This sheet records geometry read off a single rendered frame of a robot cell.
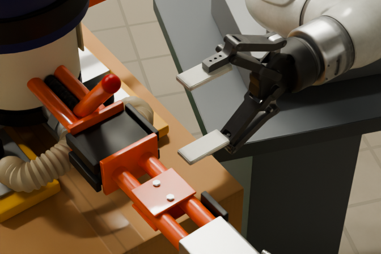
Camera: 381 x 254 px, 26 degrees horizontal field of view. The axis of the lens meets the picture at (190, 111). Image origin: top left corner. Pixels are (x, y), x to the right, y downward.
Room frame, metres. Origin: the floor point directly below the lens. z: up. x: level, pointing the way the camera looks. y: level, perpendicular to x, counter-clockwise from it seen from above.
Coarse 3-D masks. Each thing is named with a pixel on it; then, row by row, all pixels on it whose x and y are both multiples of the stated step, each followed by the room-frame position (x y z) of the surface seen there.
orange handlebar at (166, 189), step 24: (96, 0) 1.05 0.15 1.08; (48, 96) 0.82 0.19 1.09; (72, 120) 0.77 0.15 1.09; (120, 168) 0.69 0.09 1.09; (144, 168) 0.70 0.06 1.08; (144, 192) 0.65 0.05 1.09; (168, 192) 0.65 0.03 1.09; (192, 192) 0.65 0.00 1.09; (144, 216) 0.63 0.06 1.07; (168, 216) 0.62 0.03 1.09; (192, 216) 0.62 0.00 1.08
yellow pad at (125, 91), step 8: (104, 64) 1.03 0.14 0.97; (112, 72) 1.01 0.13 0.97; (120, 80) 0.99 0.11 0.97; (88, 88) 0.96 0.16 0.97; (120, 88) 0.96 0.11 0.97; (128, 88) 0.97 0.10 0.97; (112, 96) 0.93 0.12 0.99; (120, 96) 0.95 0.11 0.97; (128, 96) 0.95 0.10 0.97; (104, 104) 0.92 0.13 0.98; (160, 120) 0.90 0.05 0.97; (160, 128) 0.88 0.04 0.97; (168, 128) 0.89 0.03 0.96; (160, 136) 0.88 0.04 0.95
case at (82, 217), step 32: (32, 128) 0.91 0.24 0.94; (160, 160) 0.84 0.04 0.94; (64, 192) 0.78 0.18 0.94; (96, 192) 0.78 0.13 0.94; (224, 192) 0.78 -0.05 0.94; (0, 224) 0.72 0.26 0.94; (32, 224) 0.72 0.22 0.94; (64, 224) 0.72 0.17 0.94; (96, 224) 0.72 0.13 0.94; (128, 224) 0.72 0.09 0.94; (192, 224) 0.73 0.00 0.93
